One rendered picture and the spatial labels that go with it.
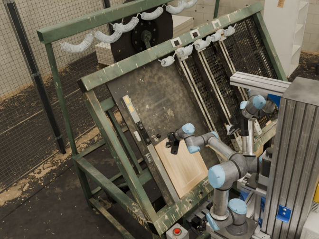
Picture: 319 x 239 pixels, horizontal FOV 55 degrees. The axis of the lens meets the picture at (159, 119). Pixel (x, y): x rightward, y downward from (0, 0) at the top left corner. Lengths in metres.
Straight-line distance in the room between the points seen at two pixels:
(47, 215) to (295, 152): 3.03
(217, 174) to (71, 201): 2.66
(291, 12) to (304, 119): 4.31
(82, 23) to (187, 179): 1.53
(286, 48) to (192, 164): 3.89
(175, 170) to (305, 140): 1.18
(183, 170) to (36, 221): 2.07
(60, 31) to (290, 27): 4.31
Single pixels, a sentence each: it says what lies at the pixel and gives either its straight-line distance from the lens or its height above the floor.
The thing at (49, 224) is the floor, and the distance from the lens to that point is 3.93.
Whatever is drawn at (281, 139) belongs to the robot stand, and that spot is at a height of 1.76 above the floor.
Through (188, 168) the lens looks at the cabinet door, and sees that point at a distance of 2.62.
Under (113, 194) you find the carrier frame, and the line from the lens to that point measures 2.86.
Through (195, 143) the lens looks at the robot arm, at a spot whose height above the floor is 1.58.
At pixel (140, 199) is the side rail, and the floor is 1.08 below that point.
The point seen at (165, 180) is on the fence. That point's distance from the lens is 2.47.
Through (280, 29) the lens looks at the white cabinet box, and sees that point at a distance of 6.00.
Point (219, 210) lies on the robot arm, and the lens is 1.92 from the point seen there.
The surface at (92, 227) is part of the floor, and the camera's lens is 3.70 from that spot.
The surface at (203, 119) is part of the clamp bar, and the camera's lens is 2.72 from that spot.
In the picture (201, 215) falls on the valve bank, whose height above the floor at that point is 0.76.
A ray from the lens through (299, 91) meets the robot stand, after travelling 1.69.
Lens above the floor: 2.85
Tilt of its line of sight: 34 degrees down
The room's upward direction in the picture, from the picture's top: 7 degrees counter-clockwise
